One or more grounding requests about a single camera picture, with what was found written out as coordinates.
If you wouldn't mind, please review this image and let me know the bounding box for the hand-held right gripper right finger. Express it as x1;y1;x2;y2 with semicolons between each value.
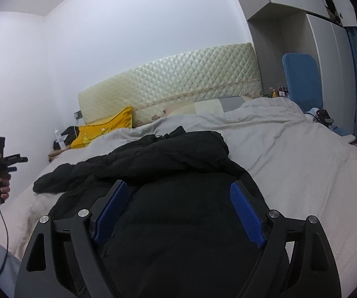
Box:
230;180;342;298

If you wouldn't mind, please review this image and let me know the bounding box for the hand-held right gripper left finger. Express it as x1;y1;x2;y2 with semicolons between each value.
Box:
14;180;136;298

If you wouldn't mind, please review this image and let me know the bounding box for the black puffer jacket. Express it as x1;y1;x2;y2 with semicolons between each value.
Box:
33;126;291;298

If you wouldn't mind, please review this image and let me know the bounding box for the wooden nightstand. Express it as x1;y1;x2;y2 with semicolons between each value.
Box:
48;148;71;163

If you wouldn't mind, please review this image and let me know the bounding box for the white plastic bottle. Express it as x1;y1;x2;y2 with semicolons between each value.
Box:
55;128;66;149

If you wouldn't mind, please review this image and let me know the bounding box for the black bag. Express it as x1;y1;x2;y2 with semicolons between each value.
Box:
53;126;80;151

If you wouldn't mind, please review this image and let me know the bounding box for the grey bed blanket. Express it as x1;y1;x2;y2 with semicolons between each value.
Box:
0;96;357;298

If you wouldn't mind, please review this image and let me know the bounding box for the yellow crown pillow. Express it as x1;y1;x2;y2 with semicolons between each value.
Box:
71;106;133;149

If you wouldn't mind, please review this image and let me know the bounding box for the grey patchwork pillow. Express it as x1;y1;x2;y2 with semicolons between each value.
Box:
163;96;253;118

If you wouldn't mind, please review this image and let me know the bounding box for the black device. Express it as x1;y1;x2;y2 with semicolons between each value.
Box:
314;110;335;127

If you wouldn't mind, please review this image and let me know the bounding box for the group of small bottles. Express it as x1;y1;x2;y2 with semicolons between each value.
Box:
268;85;289;99

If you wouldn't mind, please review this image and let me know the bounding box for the blue chair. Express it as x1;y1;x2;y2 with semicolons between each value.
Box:
282;53;325;114

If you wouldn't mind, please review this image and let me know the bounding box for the quilted cream headboard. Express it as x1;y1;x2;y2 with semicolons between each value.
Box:
77;43;263;129

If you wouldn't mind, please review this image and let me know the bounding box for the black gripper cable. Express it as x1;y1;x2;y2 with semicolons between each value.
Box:
0;204;10;281

